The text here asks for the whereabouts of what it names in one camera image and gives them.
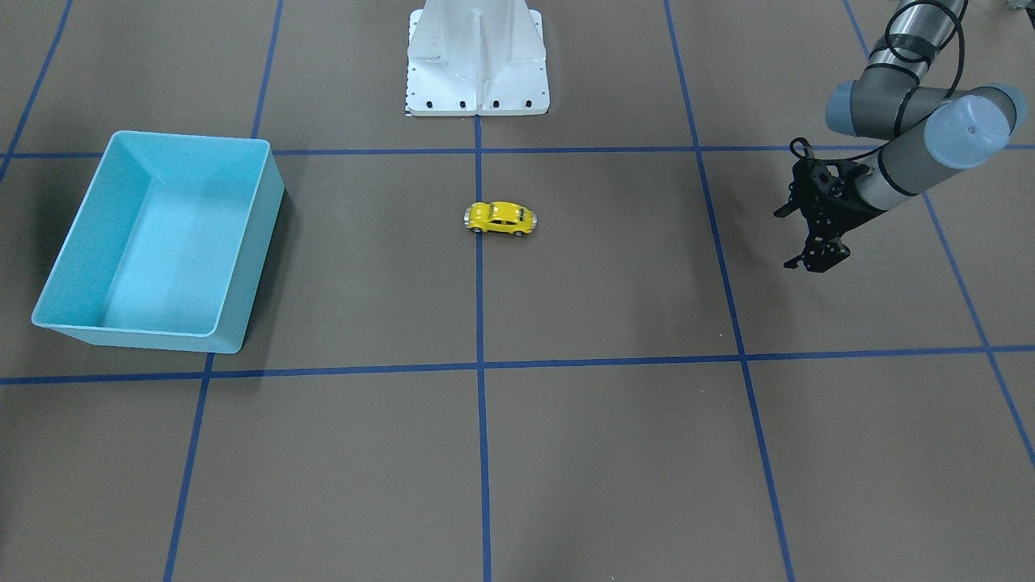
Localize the white metal mount base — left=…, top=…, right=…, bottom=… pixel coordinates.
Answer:
left=404, top=1, right=551, bottom=116

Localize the yellow beetle toy car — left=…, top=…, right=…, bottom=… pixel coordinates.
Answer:
left=463, top=201, right=539, bottom=237

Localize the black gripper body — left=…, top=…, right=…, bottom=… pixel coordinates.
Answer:
left=809, top=198, right=882, bottom=246

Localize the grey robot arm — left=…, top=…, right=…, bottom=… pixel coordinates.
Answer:
left=775, top=1, right=1028, bottom=272

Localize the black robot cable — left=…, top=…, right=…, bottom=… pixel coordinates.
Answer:
left=789, top=0, right=967, bottom=162

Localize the light blue plastic bin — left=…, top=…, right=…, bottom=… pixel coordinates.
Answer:
left=31, top=130, right=285, bottom=354

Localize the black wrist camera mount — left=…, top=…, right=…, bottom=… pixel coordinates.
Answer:
left=773, top=137, right=877, bottom=221

